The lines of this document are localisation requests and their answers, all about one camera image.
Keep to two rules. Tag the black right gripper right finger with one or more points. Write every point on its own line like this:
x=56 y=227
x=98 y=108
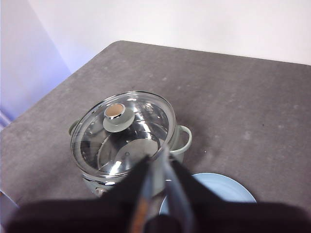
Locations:
x=230 y=218

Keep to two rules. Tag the pale green electric steamer pot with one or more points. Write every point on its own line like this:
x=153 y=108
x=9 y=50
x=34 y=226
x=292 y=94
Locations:
x=181 y=145

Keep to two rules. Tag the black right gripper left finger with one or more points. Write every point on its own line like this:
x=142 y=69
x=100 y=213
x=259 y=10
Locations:
x=97 y=213

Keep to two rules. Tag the glass lid with green knob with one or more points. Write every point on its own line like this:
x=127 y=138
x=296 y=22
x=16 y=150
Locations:
x=116 y=136

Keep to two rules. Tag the blue round plate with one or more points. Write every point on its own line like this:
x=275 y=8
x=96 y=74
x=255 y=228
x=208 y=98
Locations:
x=218 y=187

